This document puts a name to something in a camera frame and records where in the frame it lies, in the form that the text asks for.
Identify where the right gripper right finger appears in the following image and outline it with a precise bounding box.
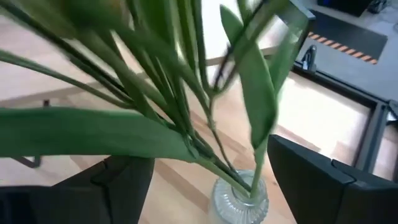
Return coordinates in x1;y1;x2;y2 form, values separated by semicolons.
267;134;398;224

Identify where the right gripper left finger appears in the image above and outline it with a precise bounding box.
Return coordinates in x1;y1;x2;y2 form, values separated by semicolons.
0;155;155;224

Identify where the ribbed clear glass vase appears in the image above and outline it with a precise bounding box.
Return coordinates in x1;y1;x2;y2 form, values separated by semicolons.
207;169;270;224

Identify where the white artificial flower stem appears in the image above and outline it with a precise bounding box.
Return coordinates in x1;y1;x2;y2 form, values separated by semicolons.
0;49;200;150
186;0;271;194

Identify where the pink and white flower bouquet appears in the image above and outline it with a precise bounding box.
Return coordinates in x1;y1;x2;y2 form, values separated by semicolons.
0;0;218;175

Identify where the black metal clamp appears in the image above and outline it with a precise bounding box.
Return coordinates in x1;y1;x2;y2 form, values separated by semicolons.
299;44;318;74

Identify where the black mat hazard striped edge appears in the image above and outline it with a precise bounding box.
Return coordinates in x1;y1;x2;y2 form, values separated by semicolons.
307;8;389;65

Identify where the black aluminium table frame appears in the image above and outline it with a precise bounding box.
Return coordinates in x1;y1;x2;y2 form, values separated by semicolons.
291;61;398;182

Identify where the wooden shelf black metal frame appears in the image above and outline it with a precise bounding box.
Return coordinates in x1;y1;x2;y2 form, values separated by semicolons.
0;0;315;170

